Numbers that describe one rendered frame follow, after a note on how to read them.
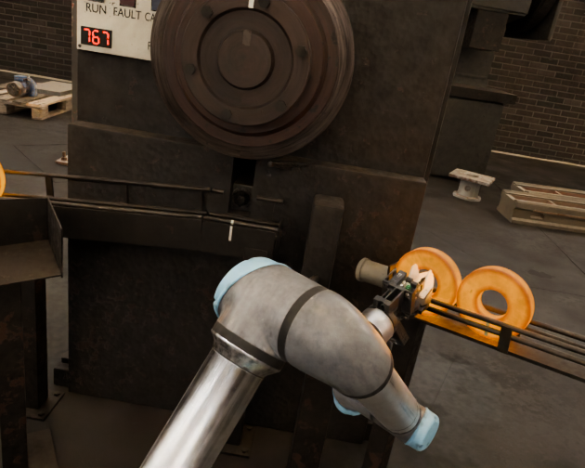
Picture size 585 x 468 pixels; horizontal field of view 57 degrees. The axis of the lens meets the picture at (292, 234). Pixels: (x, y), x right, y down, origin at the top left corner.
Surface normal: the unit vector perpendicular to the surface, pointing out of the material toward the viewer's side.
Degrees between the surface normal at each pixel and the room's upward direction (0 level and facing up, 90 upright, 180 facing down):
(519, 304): 90
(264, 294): 48
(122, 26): 90
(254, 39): 90
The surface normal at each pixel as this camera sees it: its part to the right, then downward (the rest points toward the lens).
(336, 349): 0.15, 0.10
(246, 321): -0.20, -0.27
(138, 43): -0.08, 0.35
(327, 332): 0.07, -0.21
